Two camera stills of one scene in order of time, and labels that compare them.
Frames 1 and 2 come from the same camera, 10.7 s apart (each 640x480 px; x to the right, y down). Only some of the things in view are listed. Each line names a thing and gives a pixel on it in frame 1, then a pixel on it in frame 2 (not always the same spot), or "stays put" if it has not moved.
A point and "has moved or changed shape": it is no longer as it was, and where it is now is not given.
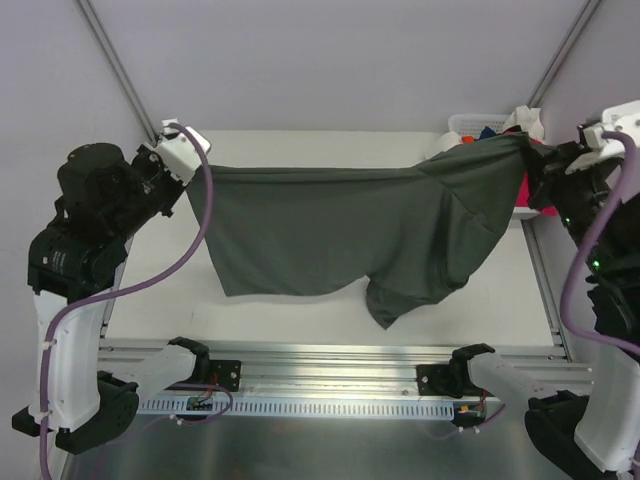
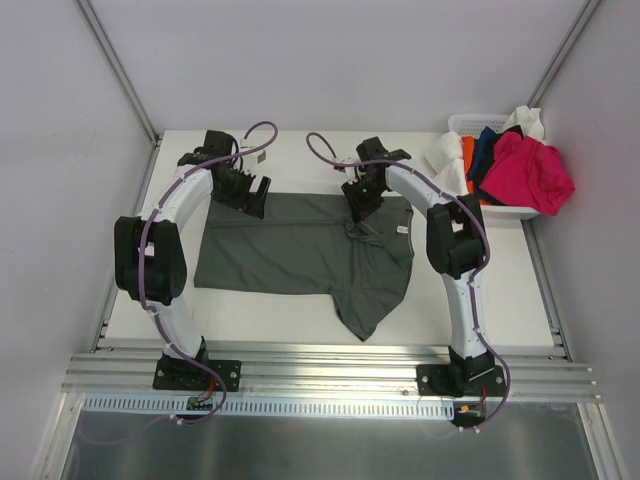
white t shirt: (529, 121) stays put
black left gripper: (167, 190) to (245, 191)
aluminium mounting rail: (296, 370) stays put
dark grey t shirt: (405, 232) has moved or changed shape
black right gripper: (542, 167) to (361, 196)
